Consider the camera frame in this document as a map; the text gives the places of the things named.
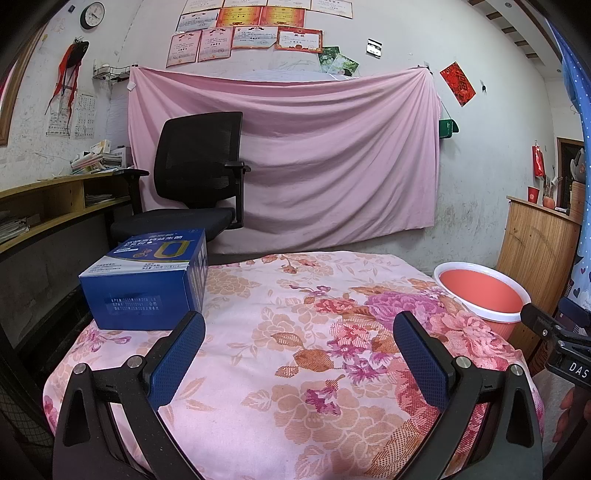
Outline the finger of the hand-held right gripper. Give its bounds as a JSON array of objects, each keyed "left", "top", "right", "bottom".
[{"left": 521, "top": 302, "right": 565, "bottom": 342}]

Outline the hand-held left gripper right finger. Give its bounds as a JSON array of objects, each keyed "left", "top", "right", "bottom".
[{"left": 393, "top": 311, "right": 544, "bottom": 480}]

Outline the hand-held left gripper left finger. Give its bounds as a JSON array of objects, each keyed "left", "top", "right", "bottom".
[{"left": 52, "top": 311, "right": 207, "bottom": 480}]

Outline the orange bin with white rim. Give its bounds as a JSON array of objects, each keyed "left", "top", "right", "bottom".
[{"left": 433, "top": 261, "right": 532, "bottom": 342}]

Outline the person's right hand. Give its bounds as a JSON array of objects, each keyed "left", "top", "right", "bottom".
[{"left": 553, "top": 387, "right": 580, "bottom": 445}]

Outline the wooden cabinet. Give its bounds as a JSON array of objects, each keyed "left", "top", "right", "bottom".
[{"left": 496, "top": 195, "right": 583, "bottom": 374}]

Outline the blue cardboard box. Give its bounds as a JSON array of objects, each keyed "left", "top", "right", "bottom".
[{"left": 78, "top": 228, "right": 208, "bottom": 330}]

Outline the floral pink blanket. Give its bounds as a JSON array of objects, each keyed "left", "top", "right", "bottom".
[{"left": 42, "top": 250, "right": 546, "bottom": 476}]

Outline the light wooden board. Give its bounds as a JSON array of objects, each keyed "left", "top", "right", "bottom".
[{"left": 569, "top": 181, "right": 586, "bottom": 217}]

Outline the dark desk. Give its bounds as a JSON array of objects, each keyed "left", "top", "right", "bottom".
[{"left": 0, "top": 203, "right": 134, "bottom": 384}]

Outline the printed curtain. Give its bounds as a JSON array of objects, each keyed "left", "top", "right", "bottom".
[{"left": 547, "top": 18, "right": 591, "bottom": 319}]

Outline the black mesh office chair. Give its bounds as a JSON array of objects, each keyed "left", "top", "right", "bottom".
[{"left": 110, "top": 112, "right": 252, "bottom": 245}]

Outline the stack of books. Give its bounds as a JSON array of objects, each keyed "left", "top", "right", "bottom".
[{"left": 70, "top": 141, "right": 130, "bottom": 175}]

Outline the wooden desk shelf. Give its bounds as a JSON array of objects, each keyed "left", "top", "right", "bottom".
[{"left": 0, "top": 168, "right": 139, "bottom": 254}]

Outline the pink hanging sheet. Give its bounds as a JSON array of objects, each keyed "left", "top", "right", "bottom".
[{"left": 127, "top": 66, "right": 441, "bottom": 256}]

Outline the red tassel ornament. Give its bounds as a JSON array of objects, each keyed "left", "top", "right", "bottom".
[{"left": 45, "top": 41, "right": 89, "bottom": 116}]

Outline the dark picture frame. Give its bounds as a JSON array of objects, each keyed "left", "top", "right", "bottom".
[{"left": 555, "top": 137, "right": 586, "bottom": 215}]

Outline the red paper wall decoration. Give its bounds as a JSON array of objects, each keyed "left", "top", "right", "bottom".
[{"left": 439, "top": 61, "right": 476, "bottom": 108}]

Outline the paper wall calendar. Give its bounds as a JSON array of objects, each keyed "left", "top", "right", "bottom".
[{"left": 46, "top": 95, "right": 97, "bottom": 138}]

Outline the wooden window frame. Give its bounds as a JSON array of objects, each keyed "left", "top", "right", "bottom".
[{"left": 0, "top": 46, "right": 35, "bottom": 147}]

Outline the wire wall rack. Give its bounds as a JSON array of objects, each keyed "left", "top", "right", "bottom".
[{"left": 91, "top": 65, "right": 132, "bottom": 83}]

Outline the group of wall certificates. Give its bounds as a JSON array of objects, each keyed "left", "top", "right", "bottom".
[{"left": 165, "top": 0, "right": 354, "bottom": 69}]

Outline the round wall clock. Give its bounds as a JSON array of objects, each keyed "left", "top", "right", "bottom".
[{"left": 80, "top": 2, "right": 106, "bottom": 28}]

